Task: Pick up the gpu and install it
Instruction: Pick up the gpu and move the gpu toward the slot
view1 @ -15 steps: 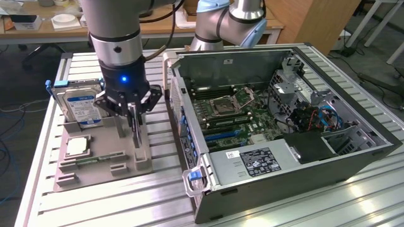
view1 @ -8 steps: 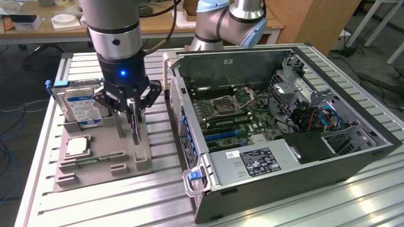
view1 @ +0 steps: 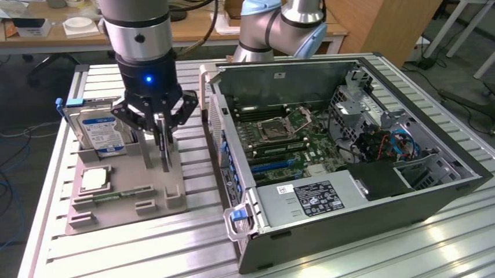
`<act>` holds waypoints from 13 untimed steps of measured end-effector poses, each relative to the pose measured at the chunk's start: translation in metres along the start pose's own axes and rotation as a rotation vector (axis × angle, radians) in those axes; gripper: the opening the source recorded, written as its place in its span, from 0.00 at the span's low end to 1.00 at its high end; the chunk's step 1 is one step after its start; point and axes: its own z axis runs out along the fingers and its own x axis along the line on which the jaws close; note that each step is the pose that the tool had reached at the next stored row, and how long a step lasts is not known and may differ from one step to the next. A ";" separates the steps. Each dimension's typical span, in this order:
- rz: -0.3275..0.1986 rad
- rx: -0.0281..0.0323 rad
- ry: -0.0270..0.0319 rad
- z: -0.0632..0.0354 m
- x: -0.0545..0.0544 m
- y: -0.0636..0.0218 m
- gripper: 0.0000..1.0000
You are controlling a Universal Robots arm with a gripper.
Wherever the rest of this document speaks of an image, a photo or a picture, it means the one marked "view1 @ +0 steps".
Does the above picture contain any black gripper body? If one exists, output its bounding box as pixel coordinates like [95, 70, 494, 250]
[115, 53, 184, 117]

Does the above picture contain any thin graphics card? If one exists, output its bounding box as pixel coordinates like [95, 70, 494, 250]
[156, 112, 175, 174]

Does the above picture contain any hard disk with blue caddy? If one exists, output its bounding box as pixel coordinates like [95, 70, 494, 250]
[55, 94, 131, 159]

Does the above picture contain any grey parts rack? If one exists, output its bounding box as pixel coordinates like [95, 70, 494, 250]
[65, 129, 189, 236]

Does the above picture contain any silver CPU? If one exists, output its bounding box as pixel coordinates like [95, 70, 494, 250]
[81, 169, 108, 191]

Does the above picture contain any CPU socket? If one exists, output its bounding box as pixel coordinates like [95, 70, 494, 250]
[259, 118, 290, 140]

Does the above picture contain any white paper stack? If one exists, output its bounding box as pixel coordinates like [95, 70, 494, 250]
[215, 16, 242, 35]

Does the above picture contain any metal socket cover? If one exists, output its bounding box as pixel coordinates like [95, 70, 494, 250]
[284, 106, 314, 131]

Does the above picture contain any dark RAM stick with stickers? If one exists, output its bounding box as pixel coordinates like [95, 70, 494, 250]
[251, 140, 307, 155]

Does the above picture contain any wooden desk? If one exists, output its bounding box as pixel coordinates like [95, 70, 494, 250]
[0, 0, 348, 56]

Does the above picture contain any green RAM stick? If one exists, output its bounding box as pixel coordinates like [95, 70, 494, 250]
[93, 189, 136, 203]

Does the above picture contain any blue expansion slot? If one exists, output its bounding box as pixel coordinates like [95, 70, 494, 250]
[250, 160, 292, 174]

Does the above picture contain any brown cardboard box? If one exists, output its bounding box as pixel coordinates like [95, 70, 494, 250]
[224, 0, 244, 20]

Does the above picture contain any black and white box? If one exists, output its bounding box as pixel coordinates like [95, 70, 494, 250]
[11, 17, 52, 38]

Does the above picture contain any green motherboard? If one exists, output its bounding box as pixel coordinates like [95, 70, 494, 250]
[231, 103, 348, 188]

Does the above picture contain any silver chipset heatsink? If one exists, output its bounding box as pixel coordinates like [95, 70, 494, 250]
[307, 164, 330, 177]

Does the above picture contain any silver metal disk bay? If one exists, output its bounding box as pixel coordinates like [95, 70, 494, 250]
[331, 83, 387, 142]

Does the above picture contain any grey power supply with label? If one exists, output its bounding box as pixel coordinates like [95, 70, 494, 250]
[255, 170, 368, 228]

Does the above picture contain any black plastic shroud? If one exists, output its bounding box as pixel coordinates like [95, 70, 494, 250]
[347, 160, 414, 202]

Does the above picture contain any wooden cabinet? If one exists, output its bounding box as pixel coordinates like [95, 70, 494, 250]
[327, 0, 444, 63]

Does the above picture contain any open dark PC case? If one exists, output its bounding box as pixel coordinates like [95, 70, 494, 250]
[197, 54, 484, 275]

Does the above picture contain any black floor stand base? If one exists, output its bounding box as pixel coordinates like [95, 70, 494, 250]
[436, 86, 495, 116]

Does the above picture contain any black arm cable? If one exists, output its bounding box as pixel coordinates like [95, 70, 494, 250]
[176, 0, 218, 60]

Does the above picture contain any blue wire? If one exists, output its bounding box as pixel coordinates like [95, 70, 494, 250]
[390, 129, 422, 159]

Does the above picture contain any white table frame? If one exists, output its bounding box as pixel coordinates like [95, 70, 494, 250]
[423, 0, 495, 79]

